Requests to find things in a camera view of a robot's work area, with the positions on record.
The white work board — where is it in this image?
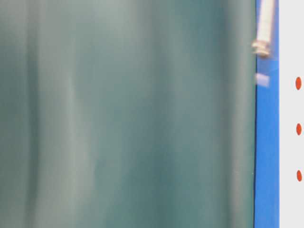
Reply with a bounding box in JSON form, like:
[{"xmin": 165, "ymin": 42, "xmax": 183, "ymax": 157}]
[{"xmin": 279, "ymin": 0, "xmax": 304, "ymax": 228}]

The blue table cloth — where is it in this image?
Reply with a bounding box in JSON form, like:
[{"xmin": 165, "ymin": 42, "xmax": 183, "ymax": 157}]
[{"xmin": 254, "ymin": 1, "xmax": 279, "ymax": 228}]

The blurred grey-green foreground panel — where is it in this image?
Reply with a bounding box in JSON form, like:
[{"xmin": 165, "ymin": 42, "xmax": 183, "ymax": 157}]
[{"xmin": 0, "ymin": 0, "xmax": 256, "ymax": 228}]

